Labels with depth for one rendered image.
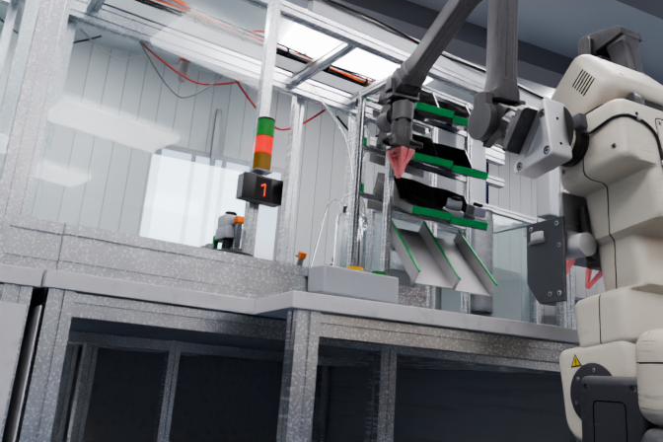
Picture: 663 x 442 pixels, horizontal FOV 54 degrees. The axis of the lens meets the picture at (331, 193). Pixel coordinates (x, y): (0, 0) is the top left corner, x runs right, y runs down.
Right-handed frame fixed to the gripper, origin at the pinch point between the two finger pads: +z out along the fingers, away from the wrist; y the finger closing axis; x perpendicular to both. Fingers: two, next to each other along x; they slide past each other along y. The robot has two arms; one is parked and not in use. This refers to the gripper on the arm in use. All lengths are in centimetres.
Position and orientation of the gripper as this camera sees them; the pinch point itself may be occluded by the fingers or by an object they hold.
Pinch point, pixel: (399, 175)
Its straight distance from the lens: 168.0
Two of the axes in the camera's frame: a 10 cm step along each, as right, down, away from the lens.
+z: -0.9, 9.6, -2.6
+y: -8.3, -2.1, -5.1
